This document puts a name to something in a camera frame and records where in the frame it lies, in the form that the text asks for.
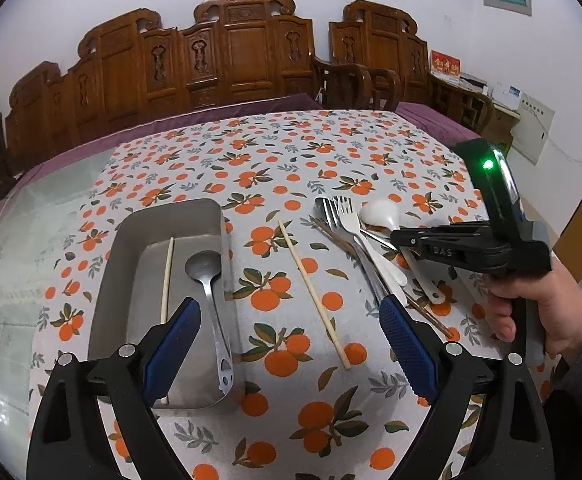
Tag rectangular metal tray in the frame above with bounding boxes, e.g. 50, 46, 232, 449
87, 198, 235, 409

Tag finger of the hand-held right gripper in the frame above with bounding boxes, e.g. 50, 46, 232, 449
390, 224, 494, 246
411, 241, 492, 272

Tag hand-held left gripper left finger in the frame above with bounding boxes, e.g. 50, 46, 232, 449
26, 297, 203, 480

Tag white router box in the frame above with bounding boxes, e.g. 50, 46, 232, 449
491, 82, 522, 111

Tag red desk calendar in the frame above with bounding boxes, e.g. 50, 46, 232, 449
430, 50, 462, 83

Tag white electrical wall cabinet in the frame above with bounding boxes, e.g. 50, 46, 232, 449
513, 94, 556, 165

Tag orange fruit print tablecloth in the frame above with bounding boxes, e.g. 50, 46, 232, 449
26, 109, 572, 480

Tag purple armchair cushion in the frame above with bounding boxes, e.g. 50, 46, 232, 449
395, 101, 478, 154

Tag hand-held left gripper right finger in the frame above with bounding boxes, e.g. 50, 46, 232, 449
378, 294, 556, 480

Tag light wooden chopstick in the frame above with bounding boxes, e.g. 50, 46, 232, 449
160, 237, 175, 407
277, 220, 353, 370

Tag carved wooden sofa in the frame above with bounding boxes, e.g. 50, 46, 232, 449
4, 0, 372, 173

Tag white fork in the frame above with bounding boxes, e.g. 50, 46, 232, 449
337, 196, 408, 286

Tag carved wooden armchair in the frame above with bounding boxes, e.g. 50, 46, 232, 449
328, 0, 434, 112

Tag white spoon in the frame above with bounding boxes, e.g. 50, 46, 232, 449
360, 200, 446, 305

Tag person's right hand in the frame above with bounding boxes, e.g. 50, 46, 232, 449
488, 260, 582, 357

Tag metal fork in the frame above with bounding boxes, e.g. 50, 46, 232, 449
314, 197, 389, 307

